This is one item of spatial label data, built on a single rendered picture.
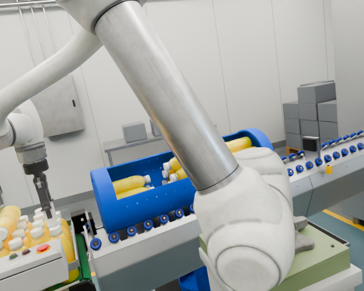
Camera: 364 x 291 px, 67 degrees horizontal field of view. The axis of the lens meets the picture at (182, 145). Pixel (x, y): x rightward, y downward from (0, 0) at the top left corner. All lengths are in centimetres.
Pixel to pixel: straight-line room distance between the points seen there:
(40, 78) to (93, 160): 384
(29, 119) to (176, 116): 60
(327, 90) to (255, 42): 158
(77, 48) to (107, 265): 84
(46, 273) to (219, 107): 437
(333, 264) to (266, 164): 30
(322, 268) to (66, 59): 83
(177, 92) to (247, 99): 478
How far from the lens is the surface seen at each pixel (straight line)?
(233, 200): 50
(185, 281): 220
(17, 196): 487
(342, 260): 84
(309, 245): 82
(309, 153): 188
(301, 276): 77
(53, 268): 98
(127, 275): 130
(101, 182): 116
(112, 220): 117
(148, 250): 127
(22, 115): 99
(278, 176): 69
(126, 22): 53
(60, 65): 82
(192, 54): 487
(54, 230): 110
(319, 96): 462
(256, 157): 69
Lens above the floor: 152
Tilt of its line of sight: 12 degrees down
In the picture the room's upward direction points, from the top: 10 degrees counter-clockwise
